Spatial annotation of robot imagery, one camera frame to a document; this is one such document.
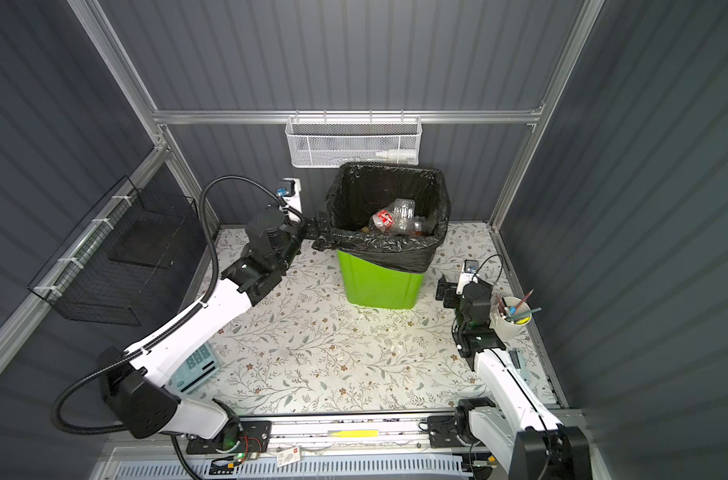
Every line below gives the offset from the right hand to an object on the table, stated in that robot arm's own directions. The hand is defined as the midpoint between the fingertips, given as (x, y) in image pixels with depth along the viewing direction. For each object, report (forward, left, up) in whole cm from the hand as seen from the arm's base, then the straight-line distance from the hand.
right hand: (467, 279), depth 82 cm
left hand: (+8, +41, +22) cm, 48 cm away
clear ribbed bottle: (+15, +17, +7) cm, 24 cm away
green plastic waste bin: (+1, +27, -6) cm, 27 cm away
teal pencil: (-7, -17, -8) cm, 20 cm away
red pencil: (-2, -18, -8) cm, 19 cm away
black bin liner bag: (+23, +30, +14) cm, 40 cm away
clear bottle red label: (+16, +23, +8) cm, 29 cm away
